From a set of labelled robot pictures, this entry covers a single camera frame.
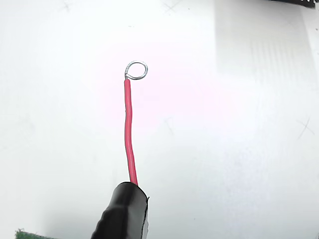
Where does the black strip object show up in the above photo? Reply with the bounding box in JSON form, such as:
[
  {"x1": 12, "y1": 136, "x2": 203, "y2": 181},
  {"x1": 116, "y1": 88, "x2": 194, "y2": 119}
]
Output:
[{"x1": 266, "y1": 0, "x2": 315, "y2": 10}]

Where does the large green sponge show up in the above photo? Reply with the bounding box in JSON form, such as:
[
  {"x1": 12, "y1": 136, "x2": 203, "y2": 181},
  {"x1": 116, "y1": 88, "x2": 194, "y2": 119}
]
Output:
[{"x1": 14, "y1": 227, "x2": 52, "y2": 239}]

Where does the red wire with metal loop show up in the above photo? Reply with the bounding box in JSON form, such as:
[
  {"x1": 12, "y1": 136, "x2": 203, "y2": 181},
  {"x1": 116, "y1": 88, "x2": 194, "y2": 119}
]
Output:
[{"x1": 124, "y1": 60, "x2": 149, "y2": 187}]

